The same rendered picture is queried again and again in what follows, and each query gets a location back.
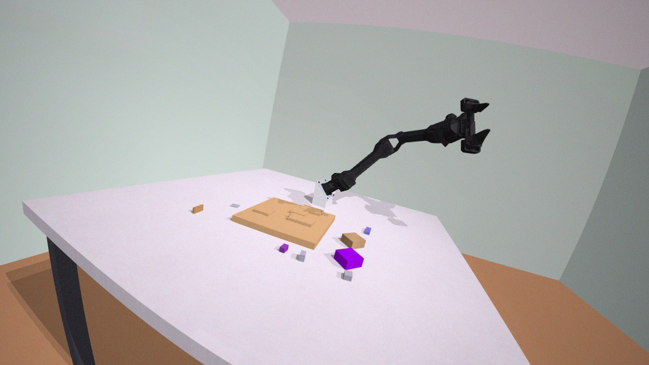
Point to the tan block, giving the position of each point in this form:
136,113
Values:
353,240

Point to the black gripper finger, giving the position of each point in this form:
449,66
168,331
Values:
478,107
476,140

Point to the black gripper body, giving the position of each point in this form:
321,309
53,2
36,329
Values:
467,127

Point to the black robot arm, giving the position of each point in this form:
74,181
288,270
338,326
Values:
443,132

